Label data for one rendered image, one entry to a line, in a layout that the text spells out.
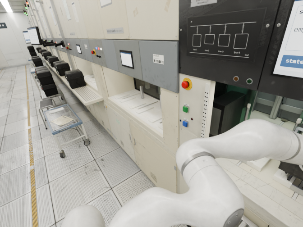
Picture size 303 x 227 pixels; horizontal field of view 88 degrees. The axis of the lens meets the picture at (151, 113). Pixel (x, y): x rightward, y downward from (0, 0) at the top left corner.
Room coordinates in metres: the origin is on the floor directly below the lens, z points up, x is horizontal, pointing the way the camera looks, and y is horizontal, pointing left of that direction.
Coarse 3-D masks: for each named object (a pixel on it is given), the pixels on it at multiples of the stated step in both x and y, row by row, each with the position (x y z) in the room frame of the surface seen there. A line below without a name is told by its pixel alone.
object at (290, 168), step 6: (300, 126) 0.63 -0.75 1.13; (300, 132) 0.61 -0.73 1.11; (282, 162) 0.53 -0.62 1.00; (282, 168) 0.52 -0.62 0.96; (288, 168) 0.51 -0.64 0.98; (294, 168) 0.49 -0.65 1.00; (300, 168) 0.48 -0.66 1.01; (294, 174) 0.48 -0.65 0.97; (300, 174) 0.47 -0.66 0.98; (288, 180) 0.49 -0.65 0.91
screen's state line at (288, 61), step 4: (284, 56) 0.48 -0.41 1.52; (288, 56) 0.47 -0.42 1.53; (292, 56) 0.46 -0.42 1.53; (296, 56) 0.45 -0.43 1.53; (300, 56) 0.45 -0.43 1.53; (284, 60) 0.48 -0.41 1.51; (288, 60) 0.47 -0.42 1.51; (292, 60) 0.46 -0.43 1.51; (296, 60) 0.45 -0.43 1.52; (300, 60) 0.44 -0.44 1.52; (280, 64) 0.48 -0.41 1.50; (284, 64) 0.47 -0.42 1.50; (288, 64) 0.46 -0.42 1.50; (292, 64) 0.46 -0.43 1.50; (296, 64) 0.45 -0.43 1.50; (300, 64) 0.44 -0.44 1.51
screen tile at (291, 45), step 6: (300, 6) 0.48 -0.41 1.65; (300, 12) 0.47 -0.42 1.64; (294, 18) 0.48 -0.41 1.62; (300, 18) 0.47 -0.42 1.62; (294, 24) 0.48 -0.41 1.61; (300, 24) 0.47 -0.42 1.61; (294, 36) 0.47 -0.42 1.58; (300, 36) 0.46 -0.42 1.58; (288, 42) 0.48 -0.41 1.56; (294, 42) 0.47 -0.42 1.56; (300, 42) 0.46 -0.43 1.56; (288, 48) 0.48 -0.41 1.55; (294, 48) 0.46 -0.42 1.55; (300, 48) 0.45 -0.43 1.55
